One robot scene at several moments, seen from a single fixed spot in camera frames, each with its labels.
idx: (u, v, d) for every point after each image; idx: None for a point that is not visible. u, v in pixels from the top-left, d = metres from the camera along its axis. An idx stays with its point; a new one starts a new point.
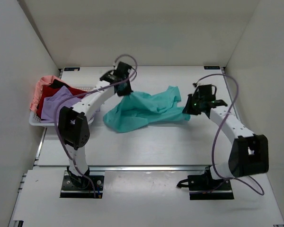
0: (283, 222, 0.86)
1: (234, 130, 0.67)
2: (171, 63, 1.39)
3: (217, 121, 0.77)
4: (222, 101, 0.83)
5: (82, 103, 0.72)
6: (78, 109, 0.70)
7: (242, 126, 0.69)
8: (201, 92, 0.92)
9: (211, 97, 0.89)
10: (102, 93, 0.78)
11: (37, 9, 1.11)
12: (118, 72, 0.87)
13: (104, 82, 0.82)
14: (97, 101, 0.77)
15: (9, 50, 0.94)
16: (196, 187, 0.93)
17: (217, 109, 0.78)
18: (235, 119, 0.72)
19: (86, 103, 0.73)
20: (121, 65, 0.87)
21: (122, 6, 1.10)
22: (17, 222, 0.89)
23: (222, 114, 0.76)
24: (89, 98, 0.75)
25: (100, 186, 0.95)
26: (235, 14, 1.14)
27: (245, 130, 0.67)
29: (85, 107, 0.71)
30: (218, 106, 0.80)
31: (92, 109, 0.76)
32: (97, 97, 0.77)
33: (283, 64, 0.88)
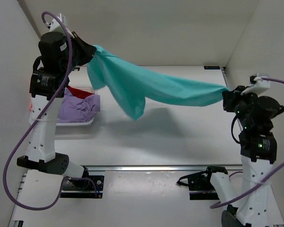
0: (283, 222, 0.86)
1: (248, 211, 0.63)
2: (171, 63, 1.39)
3: (245, 172, 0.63)
4: (270, 152, 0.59)
5: (34, 147, 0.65)
6: (35, 159, 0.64)
7: (260, 211, 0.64)
8: (254, 117, 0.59)
9: (264, 124, 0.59)
10: (46, 117, 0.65)
11: (37, 9, 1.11)
12: (49, 59, 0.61)
13: (39, 97, 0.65)
14: (50, 128, 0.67)
15: (9, 49, 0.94)
16: (196, 187, 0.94)
17: (254, 165, 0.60)
18: (264, 195, 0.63)
19: (38, 144, 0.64)
20: (45, 49, 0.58)
21: (122, 6, 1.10)
22: (17, 222, 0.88)
23: (255, 176, 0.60)
24: (36, 135, 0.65)
25: (100, 186, 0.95)
26: (235, 15, 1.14)
27: (260, 216, 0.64)
29: (40, 151, 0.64)
30: (261, 162, 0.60)
31: (49, 139, 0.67)
32: (45, 127, 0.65)
33: (283, 63, 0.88)
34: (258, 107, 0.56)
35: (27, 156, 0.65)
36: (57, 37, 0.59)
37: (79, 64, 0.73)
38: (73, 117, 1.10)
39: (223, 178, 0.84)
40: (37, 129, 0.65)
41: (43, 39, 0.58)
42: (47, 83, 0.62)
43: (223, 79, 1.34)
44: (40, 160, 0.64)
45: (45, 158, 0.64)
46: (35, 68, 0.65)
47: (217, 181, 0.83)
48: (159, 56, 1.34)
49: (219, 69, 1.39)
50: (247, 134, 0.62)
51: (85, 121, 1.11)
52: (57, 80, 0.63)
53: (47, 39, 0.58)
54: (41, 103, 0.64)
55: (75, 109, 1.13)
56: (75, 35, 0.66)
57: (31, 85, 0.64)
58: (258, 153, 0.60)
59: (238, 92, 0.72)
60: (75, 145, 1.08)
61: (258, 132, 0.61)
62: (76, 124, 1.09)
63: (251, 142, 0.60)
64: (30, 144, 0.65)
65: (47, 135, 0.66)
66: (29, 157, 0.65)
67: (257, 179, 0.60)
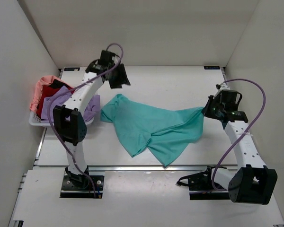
0: (283, 222, 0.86)
1: (244, 156, 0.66)
2: (171, 63, 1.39)
3: (232, 136, 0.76)
4: (243, 117, 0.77)
5: (74, 99, 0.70)
6: (71, 106, 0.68)
7: (253, 154, 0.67)
8: (223, 99, 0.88)
9: (232, 105, 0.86)
10: (91, 85, 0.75)
11: (37, 9, 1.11)
12: (103, 60, 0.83)
13: (90, 73, 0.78)
14: (88, 96, 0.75)
15: (9, 50, 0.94)
16: (196, 187, 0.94)
17: (234, 124, 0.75)
18: (249, 142, 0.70)
19: (78, 98, 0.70)
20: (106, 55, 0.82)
21: (122, 6, 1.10)
22: (17, 222, 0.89)
23: (238, 131, 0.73)
24: (79, 92, 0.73)
25: (100, 186, 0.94)
26: (235, 15, 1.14)
27: (256, 159, 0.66)
29: (78, 103, 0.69)
30: (237, 121, 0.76)
31: (84, 102, 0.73)
32: (87, 91, 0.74)
33: None
34: (224, 91, 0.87)
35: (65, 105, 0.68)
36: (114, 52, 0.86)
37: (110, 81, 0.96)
38: None
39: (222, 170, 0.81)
40: (81, 89, 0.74)
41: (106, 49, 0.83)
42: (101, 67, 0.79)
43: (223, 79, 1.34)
44: (75, 108, 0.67)
45: (78, 109, 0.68)
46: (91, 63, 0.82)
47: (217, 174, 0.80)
48: (159, 56, 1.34)
49: (219, 69, 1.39)
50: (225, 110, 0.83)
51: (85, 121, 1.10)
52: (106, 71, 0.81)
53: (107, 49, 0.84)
54: (91, 75, 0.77)
55: None
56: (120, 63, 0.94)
57: (87, 66, 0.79)
58: (235, 118, 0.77)
59: (212, 96, 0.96)
60: None
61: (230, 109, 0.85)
62: None
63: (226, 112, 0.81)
64: (71, 97, 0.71)
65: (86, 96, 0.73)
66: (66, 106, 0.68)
67: (241, 132, 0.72)
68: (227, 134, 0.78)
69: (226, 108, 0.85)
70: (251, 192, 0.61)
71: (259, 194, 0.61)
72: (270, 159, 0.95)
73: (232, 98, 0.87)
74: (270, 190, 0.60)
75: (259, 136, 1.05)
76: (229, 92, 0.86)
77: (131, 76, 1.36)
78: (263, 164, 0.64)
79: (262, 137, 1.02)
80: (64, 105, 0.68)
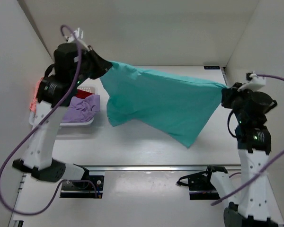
0: (283, 222, 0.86)
1: (249, 204, 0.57)
2: (171, 63, 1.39)
3: (243, 166, 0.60)
4: (265, 144, 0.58)
5: (30, 153, 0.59)
6: (29, 164, 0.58)
7: (261, 202, 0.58)
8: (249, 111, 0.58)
9: (259, 120, 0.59)
10: (47, 125, 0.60)
11: (37, 9, 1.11)
12: (61, 68, 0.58)
13: (42, 103, 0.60)
14: (49, 137, 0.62)
15: (9, 50, 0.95)
16: (196, 187, 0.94)
17: (252, 157, 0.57)
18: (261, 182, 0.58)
19: (35, 151, 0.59)
20: (61, 57, 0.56)
21: (122, 6, 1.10)
22: (17, 222, 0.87)
23: (253, 168, 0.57)
24: (36, 141, 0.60)
25: (100, 185, 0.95)
26: (235, 15, 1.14)
27: (263, 208, 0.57)
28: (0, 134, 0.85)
29: (37, 157, 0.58)
30: (256, 152, 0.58)
31: (46, 149, 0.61)
32: (44, 135, 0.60)
33: None
34: (253, 101, 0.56)
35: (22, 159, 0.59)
36: (73, 48, 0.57)
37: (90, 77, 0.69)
38: (73, 117, 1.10)
39: (223, 177, 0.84)
40: (36, 134, 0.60)
41: (61, 48, 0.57)
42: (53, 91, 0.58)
43: (223, 79, 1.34)
44: (34, 167, 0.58)
45: (39, 166, 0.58)
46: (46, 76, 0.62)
47: (215, 178, 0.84)
48: (159, 56, 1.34)
49: (219, 69, 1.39)
50: (244, 129, 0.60)
51: (85, 121, 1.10)
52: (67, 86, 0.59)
53: (63, 49, 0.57)
54: (45, 110, 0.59)
55: (76, 109, 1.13)
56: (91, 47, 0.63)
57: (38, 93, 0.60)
58: (254, 146, 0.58)
59: (235, 88, 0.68)
60: (76, 145, 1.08)
61: (254, 124, 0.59)
62: (76, 124, 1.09)
63: (246, 134, 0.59)
64: (27, 149, 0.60)
65: (45, 142, 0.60)
66: (24, 161, 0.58)
67: (255, 170, 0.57)
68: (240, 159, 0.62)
69: (248, 124, 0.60)
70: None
71: None
72: (270, 160, 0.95)
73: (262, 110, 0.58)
74: None
75: None
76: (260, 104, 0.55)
77: None
78: (267, 215, 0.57)
79: None
80: (23, 162, 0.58)
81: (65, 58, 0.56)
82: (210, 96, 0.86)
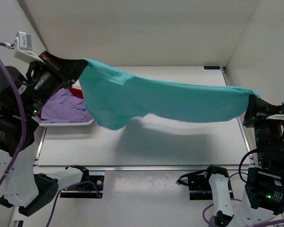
0: (283, 222, 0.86)
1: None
2: (171, 63, 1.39)
3: (243, 206, 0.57)
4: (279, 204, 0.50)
5: (11, 195, 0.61)
6: (15, 204, 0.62)
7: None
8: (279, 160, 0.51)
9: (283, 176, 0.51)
10: (13, 171, 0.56)
11: (37, 9, 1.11)
12: (4, 107, 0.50)
13: (0, 151, 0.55)
14: (23, 174, 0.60)
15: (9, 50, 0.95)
16: (196, 187, 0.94)
17: (252, 210, 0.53)
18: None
19: (13, 193, 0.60)
20: None
21: (122, 6, 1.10)
22: (17, 222, 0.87)
23: (250, 219, 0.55)
24: (10, 186, 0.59)
25: (100, 186, 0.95)
26: (235, 15, 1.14)
27: None
28: None
29: (17, 200, 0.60)
30: (263, 211, 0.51)
31: (26, 186, 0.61)
32: (16, 180, 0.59)
33: None
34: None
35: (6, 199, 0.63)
36: (5, 83, 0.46)
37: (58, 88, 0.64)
38: (73, 117, 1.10)
39: (221, 181, 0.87)
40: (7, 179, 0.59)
41: None
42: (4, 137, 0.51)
43: (223, 79, 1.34)
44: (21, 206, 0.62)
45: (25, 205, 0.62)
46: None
47: (214, 181, 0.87)
48: (159, 56, 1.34)
49: (219, 69, 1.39)
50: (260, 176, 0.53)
51: (85, 121, 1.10)
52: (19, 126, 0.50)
53: None
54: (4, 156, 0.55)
55: (75, 109, 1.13)
56: (44, 59, 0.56)
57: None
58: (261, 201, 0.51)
59: (263, 116, 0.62)
60: (75, 145, 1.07)
61: (274, 173, 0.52)
62: (76, 124, 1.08)
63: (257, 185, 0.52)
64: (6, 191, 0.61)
65: (21, 185, 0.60)
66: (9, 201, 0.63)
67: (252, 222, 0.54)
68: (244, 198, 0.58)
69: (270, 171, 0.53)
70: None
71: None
72: None
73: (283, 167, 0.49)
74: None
75: None
76: None
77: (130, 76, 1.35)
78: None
79: None
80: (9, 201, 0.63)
81: (0, 98, 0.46)
82: (236, 96, 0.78)
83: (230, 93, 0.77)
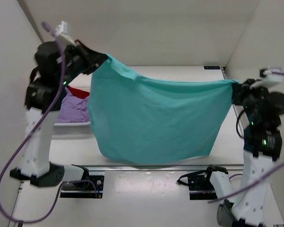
0: (283, 222, 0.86)
1: (244, 207, 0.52)
2: (171, 63, 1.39)
3: (244, 170, 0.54)
4: (275, 150, 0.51)
5: (26, 161, 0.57)
6: (28, 172, 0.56)
7: (257, 207, 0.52)
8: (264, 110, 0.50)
9: (272, 123, 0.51)
10: (39, 133, 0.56)
11: (37, 9, 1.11)
12: (44, 72, 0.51)
13: (32, 110, 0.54)
14: (45, 144, 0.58)
15: (10, 50, 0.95)
16: (196, 187, 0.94)
17: (255, 161, 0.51)
18: (261, 189, 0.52)
19: (31, 158, 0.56)
20: (42, 61, 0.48)
21: (122, 6, 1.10)
22: (17, 222, 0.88)
23: (255, 173, 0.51)
24: (31, 148, 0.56)
25: (100, 186, 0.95)
26: (235, 15, 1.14)
27: (257, 213, 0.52)
28: (0, 134, 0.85)
29: (33, 166, 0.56)
30: (262, 157, 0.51)
31: (44, 152, 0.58)
32: (39, 143, 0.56)
33: None
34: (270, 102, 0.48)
35: (19, 169, 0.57)
36: (54, 48, 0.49)
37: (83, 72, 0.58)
38: (73, 117, 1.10)
39: (223, 177, 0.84)
40: (30, 141, 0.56)
41: (39, 50, 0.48)
42: (42, 96, 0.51)
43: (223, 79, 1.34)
44: (32, 174, 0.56)
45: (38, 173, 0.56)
46: (32, 81, 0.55)
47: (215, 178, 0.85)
48: (159, 56, 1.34)
49: (219, 69, 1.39)
50: (252, 131, 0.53)
51: (85, 121, 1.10)
52: (54, 91, 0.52)
53: (43, 51, 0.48)
54: (35, 114, 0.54)
55: (75, 109, 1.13)
56: (77, 41, 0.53)
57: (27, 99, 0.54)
58: (261, 150, 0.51)
59: (246, 86, 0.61)
60: (75, 146, 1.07)
61: (266, 126, 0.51)
62: (76, 124, 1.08)
63: (256, 137, 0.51)
64: (23, 157, 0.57)
65: (42, 149, 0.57)
66: (22, 170, 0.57)
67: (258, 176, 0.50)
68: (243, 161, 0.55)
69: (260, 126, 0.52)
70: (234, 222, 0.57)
71: None
72: None
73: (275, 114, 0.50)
74: None
75: None
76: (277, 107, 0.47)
77: None
78: (261, 221, 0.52)
79: None
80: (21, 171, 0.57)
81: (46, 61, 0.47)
82: (227, 99, 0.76)
83: (222, 95, 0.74)
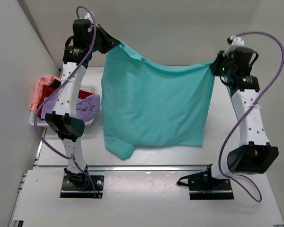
0: (283, 222, 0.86)
1: (247, 133, 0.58)
2: (170, 63, 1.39)
3: (238, 106, 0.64)
4: (253, 86, 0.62)
5: (60, 102, 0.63)
6: (62, 112, 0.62)
7: (259, 130, 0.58)
8: (237, 60, 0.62)
9: (246, 68, 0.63)
10: (74, 80, 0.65)
11: (37, 9, 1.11)
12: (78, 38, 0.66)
13: (69, 63, 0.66)
14: (75, 91, 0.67)
15: (10, 51, 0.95)
16: (196, 187, 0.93)
17: (243, 94, 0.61)
18: (256, 114, 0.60)
19: (65, 100, 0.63)
20: (82, 31, 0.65)
21: (122, 6, 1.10)
22: (17, 222, 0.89)
23: (247, 103, 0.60)
24: (64, 93, 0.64)
25: (100, 186, 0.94)
26: (235, 15, 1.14)
27: (261, 135, 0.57)
28: (0, 134, 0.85)
29: (67, 107, 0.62)
30: (247, 90, 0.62)
31: (74, 100, 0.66)
32: (73, 88, 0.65)
33: None
34: (238, 52, 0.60)
35: (54, 111, 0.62)
36: (87, 21, 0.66)
37: (100, 50, 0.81)
38: None
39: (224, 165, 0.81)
40: (64, 88, 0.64)
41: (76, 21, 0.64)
42: (78, 53, 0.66)
43: None
44: (66, 113, 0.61)
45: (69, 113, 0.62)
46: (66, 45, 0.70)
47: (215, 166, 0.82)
48: (159, 56, 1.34)
49: None
50: (234, 76, 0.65)
51: (85, 121, 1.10)
52: (86, 51, 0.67)
53: (80, 21, 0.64)
54: (71, 66, 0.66)
55: (75, 109, 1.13)
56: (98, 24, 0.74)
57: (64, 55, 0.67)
58: (245, 87, 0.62)
59: (220, 54, 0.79)
60: None
61: (242, 73, 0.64)
62: None
63: (236, 79, 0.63)
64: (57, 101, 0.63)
65: (74, 93, 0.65)
66: (56, 112, 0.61)
67: (249, 104, 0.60)
68: (234, 102, 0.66)
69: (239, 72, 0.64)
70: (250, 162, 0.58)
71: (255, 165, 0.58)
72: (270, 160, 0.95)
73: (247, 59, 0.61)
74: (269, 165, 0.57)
75: None
76: (245, 53, 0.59)
77: None
78: (266, 141, 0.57)
79: None
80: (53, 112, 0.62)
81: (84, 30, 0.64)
82: (209, 80, 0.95)
83: (205, 78, 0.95)
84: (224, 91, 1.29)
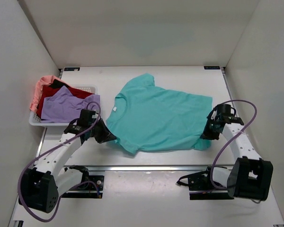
0: (283, 222, 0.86)
1: (240, 151, 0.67)
2: (170, 63, 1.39)
3: (228, 137, 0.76)
4: (238, 120, 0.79)
5: (47, 161, 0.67)
6: (43, 170, 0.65)
7: (250, 148, 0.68)
8: (219, 111, 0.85)
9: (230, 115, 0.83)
10: (68, 145, 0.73)
11: (37, 9, 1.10)
12: (82, 120, 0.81)
13: (69, 134, 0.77)
14: (64, 156, 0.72)
15: (9, 50, 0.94)
16: (196, 187, 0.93)
17: (230, 125, 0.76)
18: (245, 139, 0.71)
19: (52, 160, 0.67)
20: (87, 116, 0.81)
21: (122, 7, 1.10)
22: (17, 221, 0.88)
23: (235, 131, 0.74)
24: (54, 154, 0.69)
25: (100, 186, 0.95)
26: (235, 15, 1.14)
27: (252, 152, 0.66)
28: (0, 134, 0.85)
29: (51, 165, 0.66)
30: (234, 122, 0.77)
31: (59, 164, 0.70)
32: (63, 152, 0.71)
33: None
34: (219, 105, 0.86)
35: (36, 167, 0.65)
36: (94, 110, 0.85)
37: (96, 139, 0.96)
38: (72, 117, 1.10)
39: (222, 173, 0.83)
40: (56, 150, 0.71)
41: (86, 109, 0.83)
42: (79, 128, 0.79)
43: (223, 79, 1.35)
44: (47, 171, 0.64)
45: (51, 172, 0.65)
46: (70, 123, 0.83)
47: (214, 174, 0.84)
48: (159, 56, 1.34)
49: (219, 69, 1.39)
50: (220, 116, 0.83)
51: None
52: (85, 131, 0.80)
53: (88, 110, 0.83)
54: (69, 136, 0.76)
55: (75, 109, 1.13)
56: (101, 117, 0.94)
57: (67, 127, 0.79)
58: (232, 121, 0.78)
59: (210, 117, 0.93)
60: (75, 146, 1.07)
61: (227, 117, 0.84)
62: None
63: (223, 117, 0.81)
64: (44, 159, 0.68)
65: (62, 158, 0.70)
66: (37, 168, 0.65)
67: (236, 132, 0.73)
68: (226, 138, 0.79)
69: None
70: (249, 188, 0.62)
71: (256, 188, 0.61)
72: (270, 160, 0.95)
73: (228, 111, 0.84)
74: (268, 186, 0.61)
75: (257, 135, 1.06)
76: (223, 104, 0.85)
77: (130, 77, 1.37)
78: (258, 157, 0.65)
79: (262, 137, 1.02)
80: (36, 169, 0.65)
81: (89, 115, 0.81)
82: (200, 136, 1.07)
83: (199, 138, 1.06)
84: (224, 91, 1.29)
